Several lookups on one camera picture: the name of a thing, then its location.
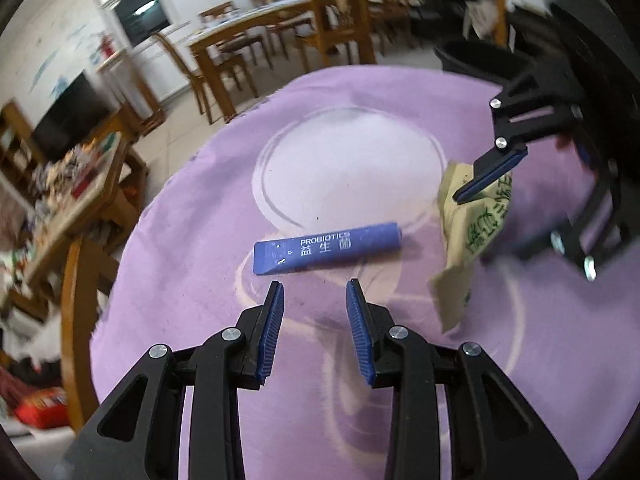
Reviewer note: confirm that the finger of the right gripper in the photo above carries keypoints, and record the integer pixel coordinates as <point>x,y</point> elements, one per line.
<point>607,226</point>
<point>517,123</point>

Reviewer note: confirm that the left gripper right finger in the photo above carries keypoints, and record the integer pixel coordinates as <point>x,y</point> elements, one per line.
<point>449,403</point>

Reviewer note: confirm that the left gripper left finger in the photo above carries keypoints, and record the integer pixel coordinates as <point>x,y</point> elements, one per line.
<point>136,431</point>

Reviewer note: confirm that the beige paper wrapper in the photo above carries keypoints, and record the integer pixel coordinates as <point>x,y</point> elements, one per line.
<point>467,230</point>

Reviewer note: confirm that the black trash bin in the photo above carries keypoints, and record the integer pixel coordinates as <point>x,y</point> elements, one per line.
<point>480,60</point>

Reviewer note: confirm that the purple tablecloth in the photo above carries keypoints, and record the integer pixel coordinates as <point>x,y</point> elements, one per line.
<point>337,149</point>

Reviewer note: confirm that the wooden dining chair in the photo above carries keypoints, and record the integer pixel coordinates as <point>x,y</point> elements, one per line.
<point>338,22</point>

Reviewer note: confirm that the wooden coffee table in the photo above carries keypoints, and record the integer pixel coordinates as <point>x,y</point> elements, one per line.
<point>102,181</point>

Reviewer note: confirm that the wooden dining table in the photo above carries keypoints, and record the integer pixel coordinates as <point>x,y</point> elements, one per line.
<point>228,31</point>

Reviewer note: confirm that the black television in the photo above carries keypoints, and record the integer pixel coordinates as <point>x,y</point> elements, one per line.
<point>72,116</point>

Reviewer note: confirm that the wooden plant stand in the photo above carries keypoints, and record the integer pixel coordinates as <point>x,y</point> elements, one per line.
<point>129,89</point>

